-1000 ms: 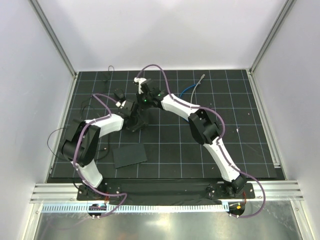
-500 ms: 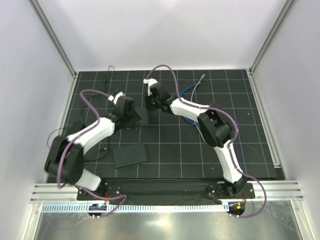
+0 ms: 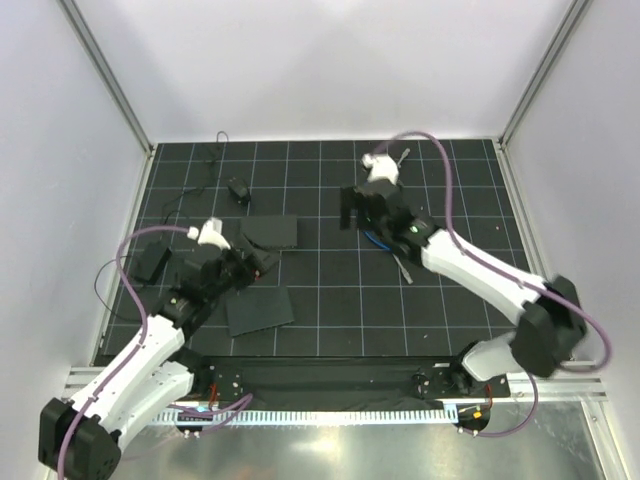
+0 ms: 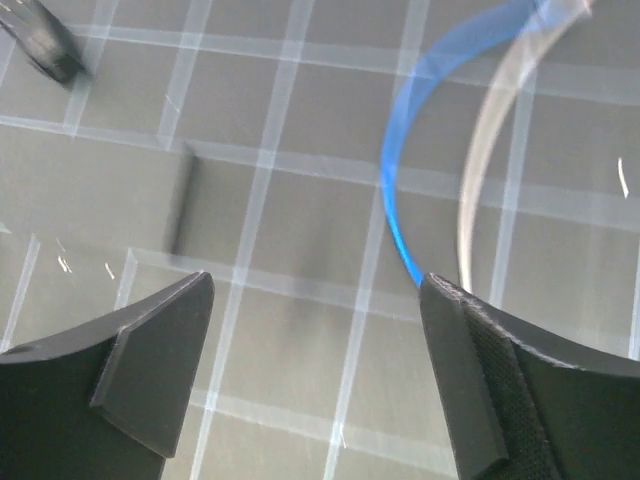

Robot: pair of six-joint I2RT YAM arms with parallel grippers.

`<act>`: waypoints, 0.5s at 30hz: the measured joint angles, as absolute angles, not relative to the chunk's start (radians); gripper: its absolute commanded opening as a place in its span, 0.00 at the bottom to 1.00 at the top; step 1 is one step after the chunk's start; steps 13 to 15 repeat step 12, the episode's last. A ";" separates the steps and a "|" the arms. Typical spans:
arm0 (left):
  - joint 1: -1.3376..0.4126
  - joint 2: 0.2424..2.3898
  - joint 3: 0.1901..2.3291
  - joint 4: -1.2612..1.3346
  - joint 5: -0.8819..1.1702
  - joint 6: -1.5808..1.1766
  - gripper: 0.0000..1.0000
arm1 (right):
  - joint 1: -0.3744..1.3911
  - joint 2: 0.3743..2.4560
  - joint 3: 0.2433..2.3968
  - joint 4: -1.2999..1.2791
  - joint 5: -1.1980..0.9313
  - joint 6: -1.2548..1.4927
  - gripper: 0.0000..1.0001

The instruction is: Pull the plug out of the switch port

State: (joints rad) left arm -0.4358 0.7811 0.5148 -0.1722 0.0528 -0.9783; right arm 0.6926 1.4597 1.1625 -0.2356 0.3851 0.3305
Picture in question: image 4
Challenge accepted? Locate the black grid work mat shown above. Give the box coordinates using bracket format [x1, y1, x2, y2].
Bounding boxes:
[1, 1, 639, 479]

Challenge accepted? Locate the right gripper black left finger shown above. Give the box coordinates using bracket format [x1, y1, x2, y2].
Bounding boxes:
[1, 272, 215, 480]

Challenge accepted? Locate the grey ethernet cable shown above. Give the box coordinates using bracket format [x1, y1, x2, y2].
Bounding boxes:
[457, 0, 596, 294]

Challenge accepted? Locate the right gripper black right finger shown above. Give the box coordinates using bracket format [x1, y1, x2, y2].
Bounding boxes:
[419, 274, 639, 479]

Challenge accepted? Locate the black network switch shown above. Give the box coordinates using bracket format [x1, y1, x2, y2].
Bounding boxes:
[1, 126, 198, 253]

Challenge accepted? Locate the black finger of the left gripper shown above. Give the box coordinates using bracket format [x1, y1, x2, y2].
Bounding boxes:
[1, 1, 90, 85]

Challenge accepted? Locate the blue ethernet cable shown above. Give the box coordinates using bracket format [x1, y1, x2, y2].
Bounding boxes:
[379, 0, 556, 289]

